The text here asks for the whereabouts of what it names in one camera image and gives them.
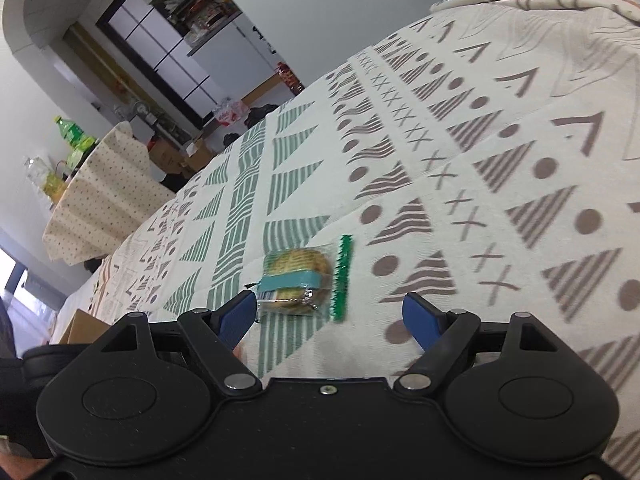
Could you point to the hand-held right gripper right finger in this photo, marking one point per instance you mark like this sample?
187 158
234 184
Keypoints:
422 319

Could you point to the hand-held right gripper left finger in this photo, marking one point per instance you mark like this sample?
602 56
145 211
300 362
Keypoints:
239 316

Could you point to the clear cookie packet green edge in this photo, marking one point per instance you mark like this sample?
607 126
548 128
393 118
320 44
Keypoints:
297 280

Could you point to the brown cardboard box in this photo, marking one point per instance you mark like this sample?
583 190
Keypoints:
85 327

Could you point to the patterned blanket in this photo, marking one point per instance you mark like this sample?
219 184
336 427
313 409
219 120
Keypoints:
450 160

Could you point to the open cardboard carton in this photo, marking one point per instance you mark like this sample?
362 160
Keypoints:
190 155

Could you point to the black shoe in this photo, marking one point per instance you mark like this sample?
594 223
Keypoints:
231 138

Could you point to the table with dotted tablecloth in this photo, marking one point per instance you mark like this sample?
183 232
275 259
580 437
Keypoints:
105 195

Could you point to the pink tissue multipack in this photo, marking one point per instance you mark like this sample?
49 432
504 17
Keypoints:
230 111

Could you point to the clear plastic bottle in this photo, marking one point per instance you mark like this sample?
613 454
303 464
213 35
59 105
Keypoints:
37 172

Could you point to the red-brown drink bottle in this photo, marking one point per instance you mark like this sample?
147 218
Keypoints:
290 77

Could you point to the green soda bottle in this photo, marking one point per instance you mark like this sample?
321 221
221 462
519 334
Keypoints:
75 135

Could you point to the white cabinet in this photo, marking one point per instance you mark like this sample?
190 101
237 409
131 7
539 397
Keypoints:
235 55

